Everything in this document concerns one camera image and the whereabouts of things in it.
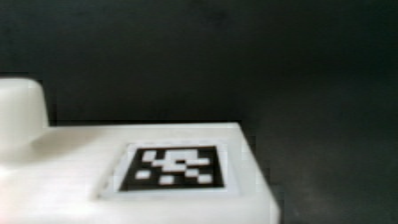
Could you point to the white drawer box with knob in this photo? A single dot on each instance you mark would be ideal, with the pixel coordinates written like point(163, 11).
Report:
point(138, 174)

